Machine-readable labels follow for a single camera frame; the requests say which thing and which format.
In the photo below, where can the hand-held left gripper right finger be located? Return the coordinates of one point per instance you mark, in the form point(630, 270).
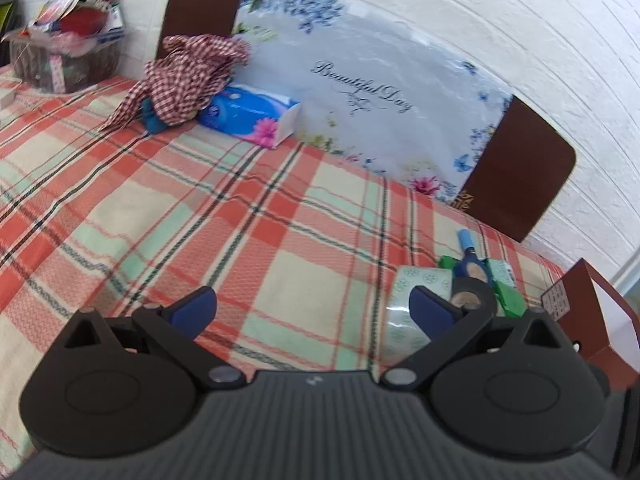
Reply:
point(430, 312)

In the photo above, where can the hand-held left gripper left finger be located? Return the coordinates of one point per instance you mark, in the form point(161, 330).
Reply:
point(192, 310)

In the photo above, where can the clear green-printed tape roll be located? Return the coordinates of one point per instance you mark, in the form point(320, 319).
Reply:
point(406, 285)

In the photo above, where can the black tape roll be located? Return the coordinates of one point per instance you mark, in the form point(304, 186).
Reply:
point(462, 286)

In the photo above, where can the brown cardboard box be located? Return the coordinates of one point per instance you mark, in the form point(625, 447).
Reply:
point(582, 310)

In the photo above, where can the green colourful-print box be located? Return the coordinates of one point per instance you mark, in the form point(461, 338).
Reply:
point(510, 302)

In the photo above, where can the blue marker pen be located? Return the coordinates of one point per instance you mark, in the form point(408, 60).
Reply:
point(466, 239)

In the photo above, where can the teal patterned box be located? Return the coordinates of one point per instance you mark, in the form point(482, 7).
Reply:
point(501, 271)

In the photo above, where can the red plaid blanket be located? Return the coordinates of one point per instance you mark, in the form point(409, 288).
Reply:
point(200, 210)

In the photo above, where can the teal cloth item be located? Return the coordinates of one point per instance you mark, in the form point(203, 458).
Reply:
point(152, 121)

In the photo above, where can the blue floral tissue pack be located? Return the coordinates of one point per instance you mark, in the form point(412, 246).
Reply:
point(245, 110)

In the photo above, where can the white floral pillow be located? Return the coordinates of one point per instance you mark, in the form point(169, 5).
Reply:
point(375, 110)

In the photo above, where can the red checkered cloth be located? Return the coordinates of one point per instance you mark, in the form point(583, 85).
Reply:
point(185, 75)

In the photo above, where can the gift basket with wrapped items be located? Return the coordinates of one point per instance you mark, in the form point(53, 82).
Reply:
point(65, 67)

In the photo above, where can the brown wooden headboard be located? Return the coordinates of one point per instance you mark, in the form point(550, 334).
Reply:
point(200, 10)

